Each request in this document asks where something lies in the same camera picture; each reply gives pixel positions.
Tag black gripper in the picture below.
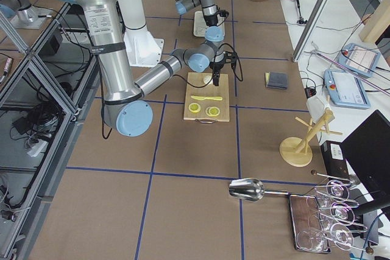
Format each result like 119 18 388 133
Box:
204 13 219 27
209 51 225 86

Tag white steamed bun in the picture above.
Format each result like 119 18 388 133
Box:
203 76 212 85

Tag cream bear serving tray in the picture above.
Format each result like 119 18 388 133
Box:
193 11 225 38

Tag yellow plastic knife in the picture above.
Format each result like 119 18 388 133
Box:
190 95 223 101

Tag bamboo cutting board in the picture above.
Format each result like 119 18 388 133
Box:
183 72 230 122

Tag single lemon slice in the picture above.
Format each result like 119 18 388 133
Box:
205 106 221 117

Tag grey folded cloth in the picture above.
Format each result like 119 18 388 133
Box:
264 72 288 90

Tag wooden mug tree stand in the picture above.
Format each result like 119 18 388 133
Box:
279 107 342 167

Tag metal scoop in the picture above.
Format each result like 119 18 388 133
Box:
229 178 289 202

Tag near blue teach pendant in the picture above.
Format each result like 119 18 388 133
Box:
324 69 371 109

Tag blue teach pendant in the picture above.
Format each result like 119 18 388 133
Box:
324 69 371 109
338 43 381 77

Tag far blue teach pendant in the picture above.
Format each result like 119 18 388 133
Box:
338 43 381 77

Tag black monitor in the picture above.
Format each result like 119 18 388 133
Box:
341 110 389 194

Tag black glass rack tray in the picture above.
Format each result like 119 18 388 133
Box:
288 194 322 251

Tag clear wine glass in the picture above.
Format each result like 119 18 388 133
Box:
296 228 328 253

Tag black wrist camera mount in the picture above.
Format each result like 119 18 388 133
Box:
224 51 238 71

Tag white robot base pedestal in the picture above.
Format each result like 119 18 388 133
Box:
111 0 161 67

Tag aluminium frame post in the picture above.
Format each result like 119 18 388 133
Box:
292 0 328 62

